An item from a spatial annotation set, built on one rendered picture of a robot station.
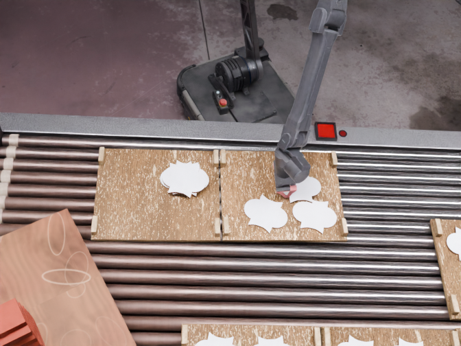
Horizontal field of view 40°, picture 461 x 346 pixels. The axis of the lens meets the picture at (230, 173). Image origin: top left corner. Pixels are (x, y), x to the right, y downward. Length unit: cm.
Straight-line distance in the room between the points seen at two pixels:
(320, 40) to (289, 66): 191
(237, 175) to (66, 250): 63
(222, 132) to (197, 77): 109
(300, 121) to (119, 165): 65
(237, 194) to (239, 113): 111
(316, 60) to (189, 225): 66
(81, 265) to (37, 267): 12
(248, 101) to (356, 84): 82
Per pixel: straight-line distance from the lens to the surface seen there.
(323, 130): 233
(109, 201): 210
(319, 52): 188
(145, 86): 361
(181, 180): 209
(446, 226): 224
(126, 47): 381
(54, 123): 233
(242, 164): 218
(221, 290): 198
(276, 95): 331
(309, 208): 212
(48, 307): 186
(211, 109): 321
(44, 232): 196
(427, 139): 245
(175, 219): 206
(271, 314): 198
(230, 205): 209
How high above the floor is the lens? 274
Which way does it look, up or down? 57 degrees down
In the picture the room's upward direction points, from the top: 9 degrees clockwise
